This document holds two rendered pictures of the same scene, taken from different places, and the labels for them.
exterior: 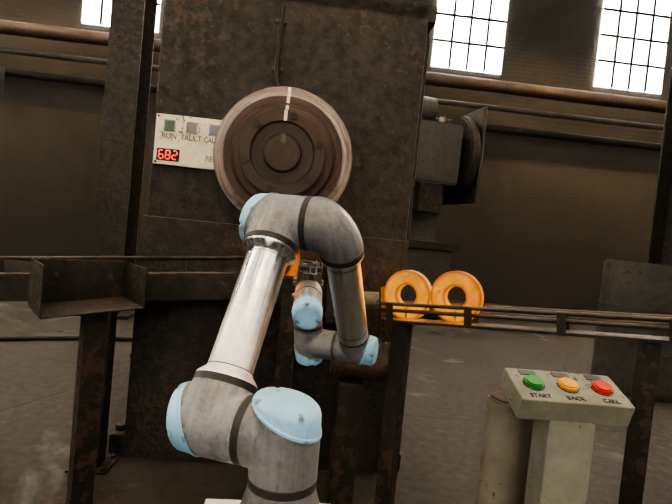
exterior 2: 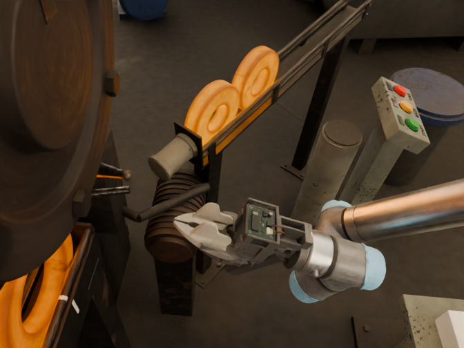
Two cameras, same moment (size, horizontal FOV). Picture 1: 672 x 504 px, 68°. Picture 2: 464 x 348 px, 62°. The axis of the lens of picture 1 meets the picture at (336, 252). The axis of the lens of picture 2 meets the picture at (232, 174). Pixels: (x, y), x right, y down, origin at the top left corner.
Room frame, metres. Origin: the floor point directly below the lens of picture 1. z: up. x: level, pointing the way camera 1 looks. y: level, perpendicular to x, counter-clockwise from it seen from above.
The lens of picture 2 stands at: (1.49, 0.41, 1.27)
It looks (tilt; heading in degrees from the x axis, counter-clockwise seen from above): 49 degrees down; 272
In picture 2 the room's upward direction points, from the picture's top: 8 degrees clockwise
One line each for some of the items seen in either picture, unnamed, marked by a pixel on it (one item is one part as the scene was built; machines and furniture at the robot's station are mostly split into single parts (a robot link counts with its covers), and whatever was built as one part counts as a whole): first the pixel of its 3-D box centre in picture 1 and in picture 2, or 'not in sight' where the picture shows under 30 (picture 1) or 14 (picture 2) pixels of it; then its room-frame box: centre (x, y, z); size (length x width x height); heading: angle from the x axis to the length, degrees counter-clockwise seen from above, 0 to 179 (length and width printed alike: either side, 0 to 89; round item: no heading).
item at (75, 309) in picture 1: (80, 387); not in sight; (1.43, 0.70, 0.36); 0.26 x 0.20 x 0.72; 129
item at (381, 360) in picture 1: (358, 421); (179, 253); (1.63, -0.13, 0.27); 0.22 x 0.13 x 0.53; 94
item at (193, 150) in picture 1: (191, 142); not in sight; (1.83, 0.56, 1.15); 0.26 x 0.02 x 0.18; 94
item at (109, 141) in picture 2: (338, 288); (89, 183); (1.77, -0.02, 0.68); 0.11 x 0.08 x 0.24; 4
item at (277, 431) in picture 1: (281, 434); not in sight; (0.83, 0.06, 0.53); 0.13 x 0.12 x 0.14; 73
